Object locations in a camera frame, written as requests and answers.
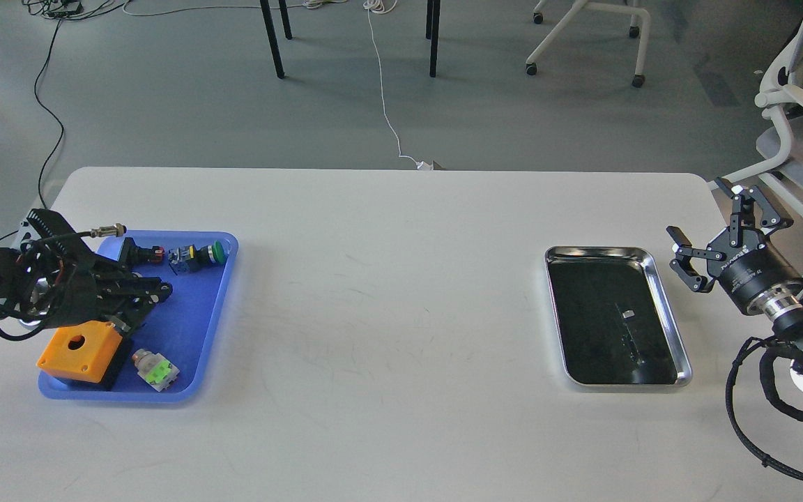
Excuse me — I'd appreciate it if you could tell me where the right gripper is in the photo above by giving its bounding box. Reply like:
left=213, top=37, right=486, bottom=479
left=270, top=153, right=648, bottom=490
left=666, top=177, right=803, bottom=317

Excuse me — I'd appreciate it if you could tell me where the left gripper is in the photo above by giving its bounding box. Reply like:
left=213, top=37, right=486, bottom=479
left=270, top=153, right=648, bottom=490
left=47, top=266, right=173, bottom=335

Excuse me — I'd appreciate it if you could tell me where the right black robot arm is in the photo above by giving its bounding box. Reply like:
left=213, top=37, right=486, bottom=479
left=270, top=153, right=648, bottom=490
left=667, top=177, right=803, bottom=482

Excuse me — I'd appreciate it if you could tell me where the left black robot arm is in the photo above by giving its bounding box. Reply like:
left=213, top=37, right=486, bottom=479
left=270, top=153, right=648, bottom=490
left=0, top=208, right=173, bottom=341

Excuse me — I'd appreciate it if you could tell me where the blue plastic tray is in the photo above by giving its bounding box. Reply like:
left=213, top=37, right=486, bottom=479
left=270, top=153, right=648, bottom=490
left=38, top=231, right=240, bottom=406

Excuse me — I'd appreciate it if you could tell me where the steel metal tray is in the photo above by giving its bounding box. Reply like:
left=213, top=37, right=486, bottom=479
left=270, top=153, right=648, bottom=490
left=544, top=245, right=694, bottom=392

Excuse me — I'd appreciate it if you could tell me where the white rolling chair base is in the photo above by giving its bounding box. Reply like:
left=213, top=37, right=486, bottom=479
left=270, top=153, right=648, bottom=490
left=523, top=1, right=654, bottom=89

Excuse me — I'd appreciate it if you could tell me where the black table leg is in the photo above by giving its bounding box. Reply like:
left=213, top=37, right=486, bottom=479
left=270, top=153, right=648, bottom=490
left=277, top=0, right=293, bottom=39
left=259, top=0, right=286, bottom=79
left=425, top=0, right=442, bottom=77

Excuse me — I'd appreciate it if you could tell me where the black selector switch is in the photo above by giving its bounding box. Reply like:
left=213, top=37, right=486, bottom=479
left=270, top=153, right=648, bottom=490
left=116, top=237, right=165, bottom=269

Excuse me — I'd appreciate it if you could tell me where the green push button switch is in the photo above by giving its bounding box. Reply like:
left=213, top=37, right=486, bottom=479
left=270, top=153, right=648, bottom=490
left=167, top=241, right=227, bottom=275

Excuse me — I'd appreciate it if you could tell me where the green grey switch module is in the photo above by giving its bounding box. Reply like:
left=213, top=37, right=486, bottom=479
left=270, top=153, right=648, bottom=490
left=131, top=349, right=181, bottom=392

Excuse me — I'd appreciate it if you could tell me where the orange button enclosure box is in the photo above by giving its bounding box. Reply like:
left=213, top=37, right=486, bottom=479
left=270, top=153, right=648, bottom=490
left=36, top=321, right=124, bottom=385

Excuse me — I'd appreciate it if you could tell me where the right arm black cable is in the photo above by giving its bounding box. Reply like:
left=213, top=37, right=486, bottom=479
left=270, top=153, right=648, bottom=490
left=725, top=336, right=803, bottom=487

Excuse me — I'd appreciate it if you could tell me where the black floor cable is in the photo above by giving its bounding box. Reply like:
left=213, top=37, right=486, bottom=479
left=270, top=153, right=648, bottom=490
left=22, top=0, right=130, bottom=210

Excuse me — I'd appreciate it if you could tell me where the white floor cable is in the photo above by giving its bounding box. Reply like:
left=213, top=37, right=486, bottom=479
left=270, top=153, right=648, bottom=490
left=363, top=0, right=434, bottom=172

